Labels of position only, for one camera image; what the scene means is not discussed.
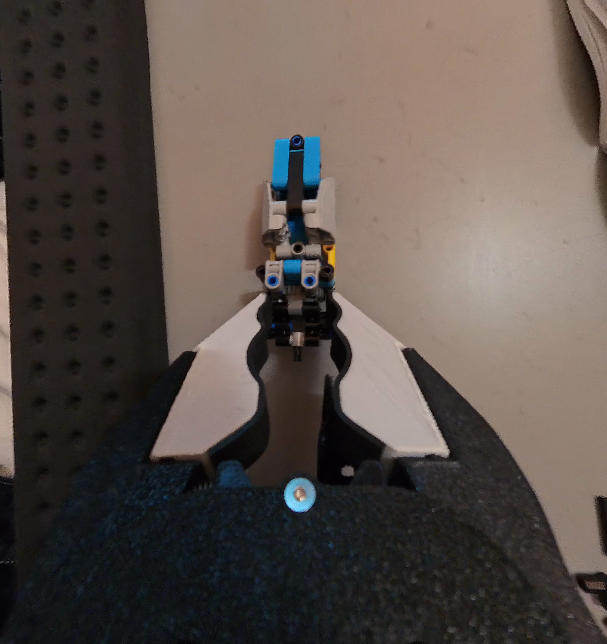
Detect black studded mat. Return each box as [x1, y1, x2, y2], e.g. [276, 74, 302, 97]
[0, 0, 169, 554]

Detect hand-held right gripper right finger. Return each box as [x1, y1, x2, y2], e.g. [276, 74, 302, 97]
[328, 293, 450, 469]

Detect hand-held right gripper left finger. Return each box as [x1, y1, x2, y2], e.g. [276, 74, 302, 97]
[150, 293, 271, 479]

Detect blue grey brick assembly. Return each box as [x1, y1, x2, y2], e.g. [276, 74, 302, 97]
[260, 135, 337, 252]

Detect blue yellow brick assembly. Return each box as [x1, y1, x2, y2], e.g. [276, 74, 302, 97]
[255, 241, 339, 363]

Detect grey desk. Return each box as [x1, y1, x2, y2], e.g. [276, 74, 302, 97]
[142, 0, 607, 579]

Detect open instruction booklet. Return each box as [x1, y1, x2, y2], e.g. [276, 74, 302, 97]
[565, 0, 607, 167]

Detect pile of small brick parts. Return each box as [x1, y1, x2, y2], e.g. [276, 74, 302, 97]
[575, 495, 607, 640]

